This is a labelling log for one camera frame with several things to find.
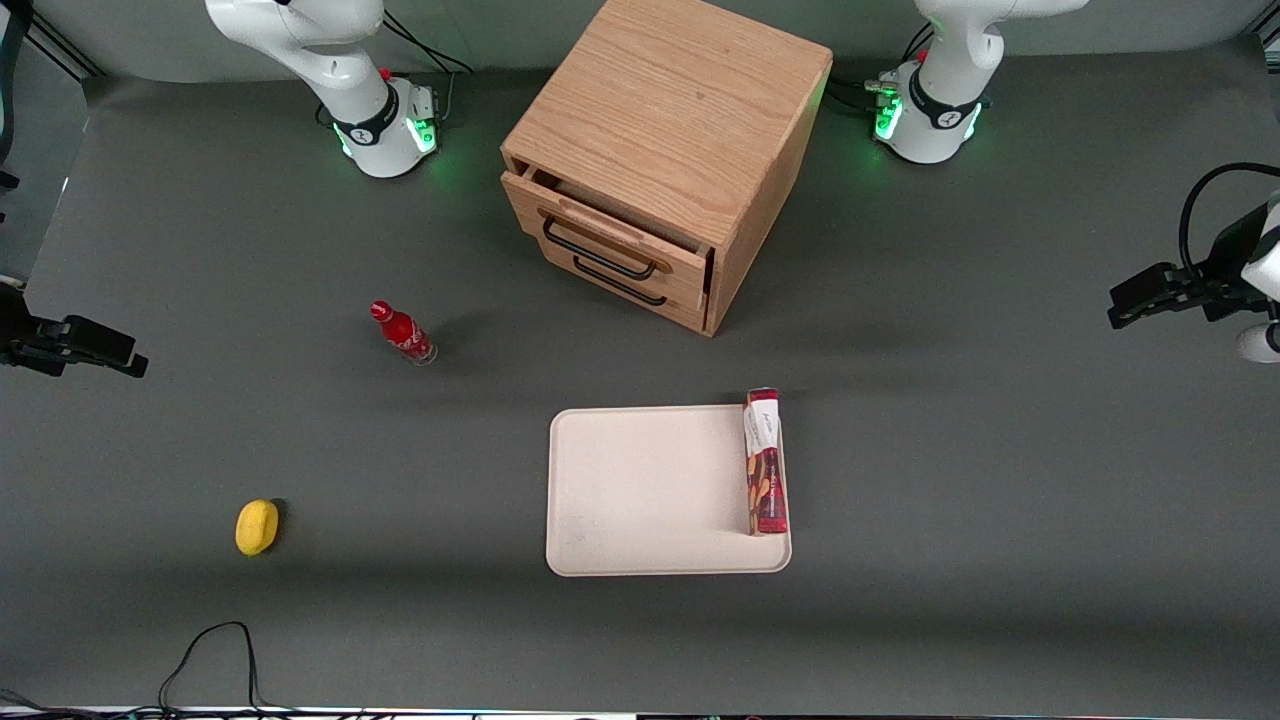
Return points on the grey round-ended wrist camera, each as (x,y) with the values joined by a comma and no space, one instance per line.
(1260,343)

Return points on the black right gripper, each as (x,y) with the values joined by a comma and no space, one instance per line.
(22,338)

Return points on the wooden drawer cabinet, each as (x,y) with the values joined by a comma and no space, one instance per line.
(670,100)

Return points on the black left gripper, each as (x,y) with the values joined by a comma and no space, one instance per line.
(1223,283)

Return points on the white rectangular tray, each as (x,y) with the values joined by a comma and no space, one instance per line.
(650,490)

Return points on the yellow lemon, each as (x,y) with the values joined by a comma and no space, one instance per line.
(256,527)

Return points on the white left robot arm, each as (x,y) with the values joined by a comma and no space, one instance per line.
(940,110)

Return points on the red tartan shortbread cookie box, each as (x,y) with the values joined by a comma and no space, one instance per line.
(767,480)

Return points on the red cola bottle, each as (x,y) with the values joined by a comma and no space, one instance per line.
(403,334)

